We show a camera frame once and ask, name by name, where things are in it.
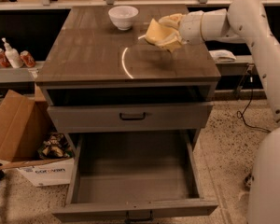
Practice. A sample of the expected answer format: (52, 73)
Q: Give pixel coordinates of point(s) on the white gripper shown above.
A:
(190, 27)

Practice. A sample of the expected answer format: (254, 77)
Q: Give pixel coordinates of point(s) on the yellow sponge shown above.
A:
(158, 33)

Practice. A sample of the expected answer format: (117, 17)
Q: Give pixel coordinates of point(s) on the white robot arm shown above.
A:
(245, 21)

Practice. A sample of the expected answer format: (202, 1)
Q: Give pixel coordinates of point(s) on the grey drawer cabinet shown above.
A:
(94, 63)

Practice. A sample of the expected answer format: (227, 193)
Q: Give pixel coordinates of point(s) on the closed grey upper drawer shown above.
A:
(129, 118)

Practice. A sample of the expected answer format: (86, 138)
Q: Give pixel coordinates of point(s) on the open grey middle drawer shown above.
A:
(134, 176)

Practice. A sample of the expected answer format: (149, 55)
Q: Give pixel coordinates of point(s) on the white ceramic bowl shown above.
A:
(123, 16)

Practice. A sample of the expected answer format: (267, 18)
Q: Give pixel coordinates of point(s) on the folded white cloth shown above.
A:
(222, 56)

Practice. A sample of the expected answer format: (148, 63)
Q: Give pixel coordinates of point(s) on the red can right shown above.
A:
(27, 58)

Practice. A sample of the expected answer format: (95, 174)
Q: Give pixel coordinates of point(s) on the red can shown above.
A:
(3, 59)
(27, 58)

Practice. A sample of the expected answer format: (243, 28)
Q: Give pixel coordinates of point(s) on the white pump bottle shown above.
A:
(12, 55)

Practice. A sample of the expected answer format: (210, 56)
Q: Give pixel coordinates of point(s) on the crumpled snack bags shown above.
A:
(55, 147)

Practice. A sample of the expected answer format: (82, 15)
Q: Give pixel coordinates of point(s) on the clear plastic bottle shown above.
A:
(248, 181)

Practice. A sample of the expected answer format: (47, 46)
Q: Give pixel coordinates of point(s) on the red can left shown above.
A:
(3, 59)

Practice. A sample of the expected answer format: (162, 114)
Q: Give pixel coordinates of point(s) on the white printed cardboard box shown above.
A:
(55, 173)

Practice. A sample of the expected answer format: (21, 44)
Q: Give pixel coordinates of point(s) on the brown cardboard box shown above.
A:
(24, 124)

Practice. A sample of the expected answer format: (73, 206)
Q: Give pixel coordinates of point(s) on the grey wall shelf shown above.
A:
(17, 75)

